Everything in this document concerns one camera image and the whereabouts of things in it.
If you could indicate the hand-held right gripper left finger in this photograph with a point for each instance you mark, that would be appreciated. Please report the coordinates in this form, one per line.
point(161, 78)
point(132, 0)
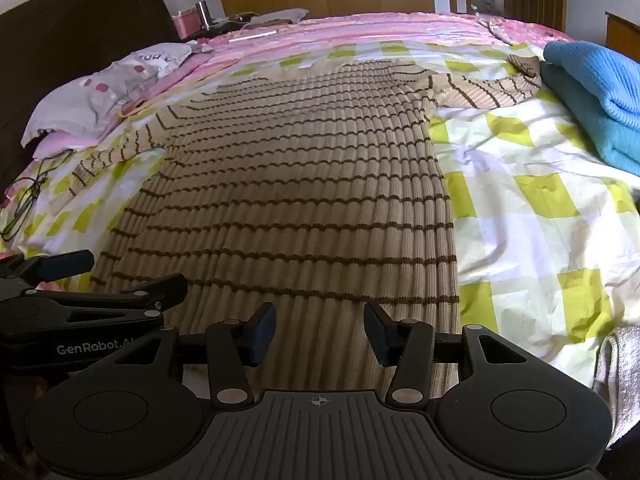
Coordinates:
point(264, 332)

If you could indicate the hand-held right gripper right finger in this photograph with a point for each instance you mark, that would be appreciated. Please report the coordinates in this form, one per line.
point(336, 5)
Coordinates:
point(376, 332)

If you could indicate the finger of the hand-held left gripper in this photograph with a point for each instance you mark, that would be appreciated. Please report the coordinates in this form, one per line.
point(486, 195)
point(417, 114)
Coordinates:
point(65, 265)
point(160, 287)

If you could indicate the beige brown-striped knit sweater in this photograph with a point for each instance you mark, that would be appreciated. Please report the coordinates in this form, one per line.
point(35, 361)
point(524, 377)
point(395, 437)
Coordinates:
point(300, 185)

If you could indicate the grey pillow with pink dots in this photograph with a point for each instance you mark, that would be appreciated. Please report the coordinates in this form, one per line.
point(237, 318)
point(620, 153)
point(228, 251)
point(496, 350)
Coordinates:
point(90, 95)

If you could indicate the yellow white checked quilt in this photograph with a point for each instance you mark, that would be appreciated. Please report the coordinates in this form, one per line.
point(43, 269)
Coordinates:
point(525, 240)

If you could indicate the dark wooden headboard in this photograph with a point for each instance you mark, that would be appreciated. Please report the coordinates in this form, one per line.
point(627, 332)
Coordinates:
point(60, 35)

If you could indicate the white towel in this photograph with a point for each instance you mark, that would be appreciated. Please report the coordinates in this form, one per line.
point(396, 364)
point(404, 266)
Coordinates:
point(622, 380)

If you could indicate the pink box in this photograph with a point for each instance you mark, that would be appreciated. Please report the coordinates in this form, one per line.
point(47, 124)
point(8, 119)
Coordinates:
point(186, 22)

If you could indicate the metal thermos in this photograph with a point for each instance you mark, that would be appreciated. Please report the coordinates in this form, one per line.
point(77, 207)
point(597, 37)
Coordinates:
point(204, 12)

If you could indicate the grey cloth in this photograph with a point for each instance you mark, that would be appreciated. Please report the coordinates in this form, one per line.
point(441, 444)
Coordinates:
point(282, 16)

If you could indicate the folded blue blanket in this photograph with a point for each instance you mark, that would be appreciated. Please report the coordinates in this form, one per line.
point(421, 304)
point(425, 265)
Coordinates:
point(600, 90)

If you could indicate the wooden cabinet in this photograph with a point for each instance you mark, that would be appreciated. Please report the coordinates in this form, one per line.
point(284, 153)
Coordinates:
point(622, 35)

